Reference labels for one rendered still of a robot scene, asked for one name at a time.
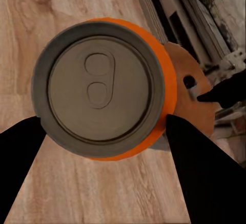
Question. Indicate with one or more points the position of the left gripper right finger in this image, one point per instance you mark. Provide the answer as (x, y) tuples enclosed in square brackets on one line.
[(213, 184)]

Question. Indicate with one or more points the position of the can of soda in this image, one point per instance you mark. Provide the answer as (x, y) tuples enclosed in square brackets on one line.
[(103, 89)]

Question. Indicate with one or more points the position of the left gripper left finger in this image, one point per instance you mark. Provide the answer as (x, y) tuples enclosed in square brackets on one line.
[(19, 146)]

